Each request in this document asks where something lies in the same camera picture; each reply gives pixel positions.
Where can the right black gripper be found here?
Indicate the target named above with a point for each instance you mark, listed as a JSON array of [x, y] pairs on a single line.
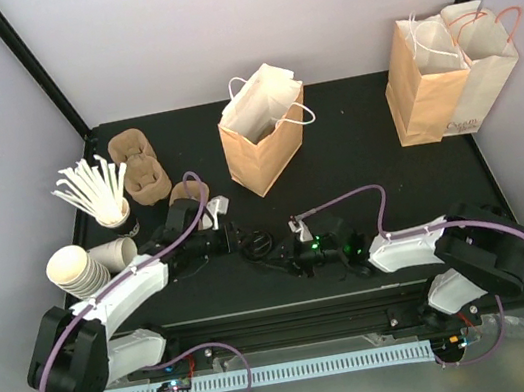
[[291, 258]]

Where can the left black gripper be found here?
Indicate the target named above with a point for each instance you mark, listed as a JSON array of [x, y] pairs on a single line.
[[230, 242]]

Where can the black printed coffee cup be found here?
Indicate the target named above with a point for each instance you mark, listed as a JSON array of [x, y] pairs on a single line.
[[256, 245]]

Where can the kraft paper bag white handles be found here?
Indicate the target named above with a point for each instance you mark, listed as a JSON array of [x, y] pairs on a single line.
[[261, 128]]

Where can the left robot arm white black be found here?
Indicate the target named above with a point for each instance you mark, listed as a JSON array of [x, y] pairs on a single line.
[[76, 350]]

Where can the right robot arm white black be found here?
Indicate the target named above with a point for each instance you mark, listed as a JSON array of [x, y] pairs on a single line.
[[481, 251]]

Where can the stacked brown pulp cup carriers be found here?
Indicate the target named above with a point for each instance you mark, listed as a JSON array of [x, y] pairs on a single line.
[[145, 179]]

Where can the cup holding white straws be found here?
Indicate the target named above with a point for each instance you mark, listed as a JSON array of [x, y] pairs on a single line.
[[98, 191]]

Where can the stack of white paper cups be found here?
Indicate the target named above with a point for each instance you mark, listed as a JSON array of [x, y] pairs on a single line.
[[82, 273]]

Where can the tall kraft paper bag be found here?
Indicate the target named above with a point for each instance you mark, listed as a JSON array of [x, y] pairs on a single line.
[[426, 77]]

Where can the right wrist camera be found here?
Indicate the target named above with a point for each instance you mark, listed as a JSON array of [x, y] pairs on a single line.
[[300, 230]]

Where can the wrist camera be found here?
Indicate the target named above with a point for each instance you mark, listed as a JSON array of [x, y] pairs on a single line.
[[300, 230], [216, 207]]

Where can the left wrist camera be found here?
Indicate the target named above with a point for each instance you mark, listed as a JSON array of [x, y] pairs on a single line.
[[216, 207]]

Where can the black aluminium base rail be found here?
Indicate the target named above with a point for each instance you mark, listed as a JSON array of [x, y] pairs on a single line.
[[379, 311]]

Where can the light blue slotted cable duct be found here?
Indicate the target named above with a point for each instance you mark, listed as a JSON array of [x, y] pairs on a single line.
[[361, 360]]

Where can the white paper bag orange handles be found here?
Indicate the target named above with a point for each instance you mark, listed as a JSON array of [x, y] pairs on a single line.
[[486, 40]]

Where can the left black frame post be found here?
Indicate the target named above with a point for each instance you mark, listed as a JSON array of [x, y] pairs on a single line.
[[22, 52]]

